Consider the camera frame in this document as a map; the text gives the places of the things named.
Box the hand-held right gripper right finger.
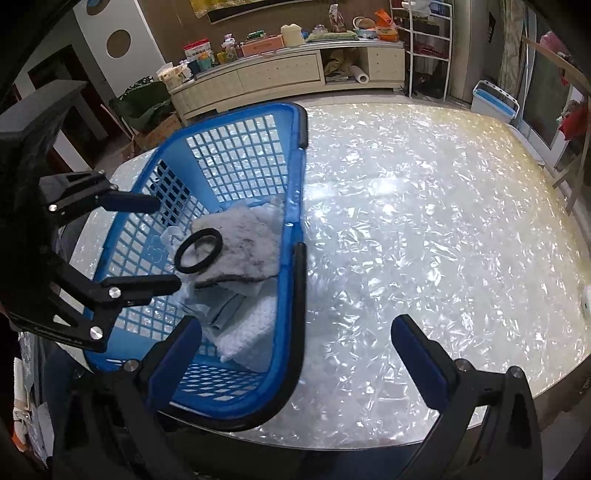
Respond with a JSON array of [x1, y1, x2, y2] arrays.
[[390, 314, 544, 480]]

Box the cream patterned box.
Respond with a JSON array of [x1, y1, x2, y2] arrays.
[[157, 62, 192, 90]]

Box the blue and white bucket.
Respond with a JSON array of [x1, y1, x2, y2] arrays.
[[471, 80, 521, 124]]

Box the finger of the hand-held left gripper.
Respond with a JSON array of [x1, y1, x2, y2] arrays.
[[39, 170, 161, 228], [50, 261, 182, 354]]

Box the blue plastic basket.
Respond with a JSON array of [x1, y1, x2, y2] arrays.
[[83, 102, 309, 432]]

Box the red and white box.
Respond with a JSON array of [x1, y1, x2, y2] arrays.
[[183, 39, 214, 63]]

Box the wooden chair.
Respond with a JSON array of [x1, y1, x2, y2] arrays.
[[522, 36, 591, 215]]

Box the stack of bowls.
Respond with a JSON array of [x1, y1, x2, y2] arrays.
[[352, 16, 377, 40]]

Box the white towel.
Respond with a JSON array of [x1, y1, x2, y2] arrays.
[[215, 293, 278, 372]]

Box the orange bag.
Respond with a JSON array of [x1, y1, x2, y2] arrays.
[[374, 9, 399, 42]]

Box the white metal shelf rack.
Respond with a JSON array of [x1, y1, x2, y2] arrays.
[[389, 0, 452, 101]]

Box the fuzzy white cloth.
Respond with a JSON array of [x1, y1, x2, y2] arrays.
[[190, 203, 283, 289]]

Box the cream TV cabinet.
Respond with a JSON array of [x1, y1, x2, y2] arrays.
[[168, 39, 407, 126]]

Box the pink box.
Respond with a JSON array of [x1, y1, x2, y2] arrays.
[[240, 34, 286, 58]]

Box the dark green bag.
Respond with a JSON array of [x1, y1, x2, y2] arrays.
[[109, 76, 176, 132]]

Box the yellow fringed cloth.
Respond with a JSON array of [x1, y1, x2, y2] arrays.
[[190, 0, 273, 18]]

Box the cardboard box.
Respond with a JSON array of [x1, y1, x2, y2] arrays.
[[127, 113, 183, 158]]

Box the cream lidded jar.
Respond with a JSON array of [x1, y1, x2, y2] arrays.
[[280, 23, 305, 47]]

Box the pile of clothes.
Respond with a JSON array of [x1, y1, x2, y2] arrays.
[[540, 30, 591, 153]]

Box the black hair tie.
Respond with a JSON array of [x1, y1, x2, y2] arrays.
[[175, 228, 223, 274]]

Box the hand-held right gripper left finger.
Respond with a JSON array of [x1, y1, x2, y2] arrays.
[[51, 315, 204, 480]]

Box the light blue cloth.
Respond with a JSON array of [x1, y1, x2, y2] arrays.
[[159, 198, 284, 332]]

